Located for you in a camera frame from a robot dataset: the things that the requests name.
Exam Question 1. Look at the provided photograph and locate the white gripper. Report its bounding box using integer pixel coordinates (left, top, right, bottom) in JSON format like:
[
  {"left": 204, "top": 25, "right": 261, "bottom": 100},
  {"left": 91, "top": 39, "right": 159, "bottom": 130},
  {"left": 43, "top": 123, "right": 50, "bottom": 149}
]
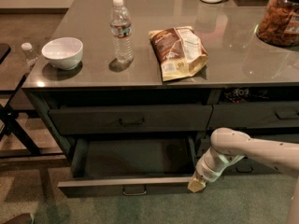
[{"left": 188, "top": 154, "right": 225, "bottom": 193}]

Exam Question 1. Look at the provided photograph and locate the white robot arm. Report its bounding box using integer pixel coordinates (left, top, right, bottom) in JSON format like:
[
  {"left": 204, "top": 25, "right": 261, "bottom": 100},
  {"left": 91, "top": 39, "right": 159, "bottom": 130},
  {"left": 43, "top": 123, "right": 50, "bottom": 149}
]
[{"left": 188, "top": 128, "right": 299, "bottom": 224}]

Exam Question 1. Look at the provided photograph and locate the grey drawer cabinet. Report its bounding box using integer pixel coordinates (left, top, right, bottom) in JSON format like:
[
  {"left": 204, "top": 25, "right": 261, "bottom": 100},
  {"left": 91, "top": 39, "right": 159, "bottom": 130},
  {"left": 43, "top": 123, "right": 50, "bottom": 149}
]
[{"left": 21, "top": 0, "right": 299, "bottom": 199}]

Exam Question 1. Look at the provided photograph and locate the brown yellow snack bag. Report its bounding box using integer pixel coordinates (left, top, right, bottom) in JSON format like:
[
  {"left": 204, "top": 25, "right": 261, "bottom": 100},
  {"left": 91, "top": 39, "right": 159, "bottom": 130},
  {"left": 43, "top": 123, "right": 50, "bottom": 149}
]
[{"left": 149, "top": 26, "right": 208, "bottom": 81}]

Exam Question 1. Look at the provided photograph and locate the brown shoe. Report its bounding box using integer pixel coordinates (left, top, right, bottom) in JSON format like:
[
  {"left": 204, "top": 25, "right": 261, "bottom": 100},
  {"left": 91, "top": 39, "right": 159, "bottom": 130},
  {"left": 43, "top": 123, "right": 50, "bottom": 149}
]
[{"left": 3, "top": 213, "right": 34, "bottom": 224}]

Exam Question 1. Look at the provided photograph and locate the jar of nuts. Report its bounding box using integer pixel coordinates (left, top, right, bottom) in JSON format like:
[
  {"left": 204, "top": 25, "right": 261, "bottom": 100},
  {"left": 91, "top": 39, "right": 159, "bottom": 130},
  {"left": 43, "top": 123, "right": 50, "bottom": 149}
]
[{"left": 256, "top": 0, "right": 299, "bottom": 47}]

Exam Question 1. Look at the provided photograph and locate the clear plastic water bottle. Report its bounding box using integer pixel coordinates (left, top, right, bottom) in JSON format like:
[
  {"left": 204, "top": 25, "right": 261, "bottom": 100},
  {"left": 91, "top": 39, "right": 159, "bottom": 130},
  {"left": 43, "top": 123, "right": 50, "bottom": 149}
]
[{"left": 110, "top": 0, "right": 134, "bottom": 63}]

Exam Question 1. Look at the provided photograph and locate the dark side table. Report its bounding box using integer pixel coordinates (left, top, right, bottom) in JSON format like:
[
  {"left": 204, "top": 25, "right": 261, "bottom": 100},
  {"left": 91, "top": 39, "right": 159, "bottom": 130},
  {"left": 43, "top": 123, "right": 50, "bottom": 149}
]
[{"left": 0, "top": 43, "right": 63, "bottom": 159}]

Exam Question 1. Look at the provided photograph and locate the white ceramic bowl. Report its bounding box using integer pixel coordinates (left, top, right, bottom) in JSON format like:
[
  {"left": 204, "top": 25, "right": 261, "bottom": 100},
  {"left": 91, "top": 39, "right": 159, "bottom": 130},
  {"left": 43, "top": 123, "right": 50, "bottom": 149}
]
[{"left": 41, "top": 37, "right": 83, "bottom": 70}]

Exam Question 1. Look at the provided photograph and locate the small bottle white cap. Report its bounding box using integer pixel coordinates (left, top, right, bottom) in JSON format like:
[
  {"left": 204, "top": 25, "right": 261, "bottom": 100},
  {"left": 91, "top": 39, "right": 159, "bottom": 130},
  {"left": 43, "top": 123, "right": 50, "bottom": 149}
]
[{"left": 21, "top": 42, "right": 38, "bottom": 67}]

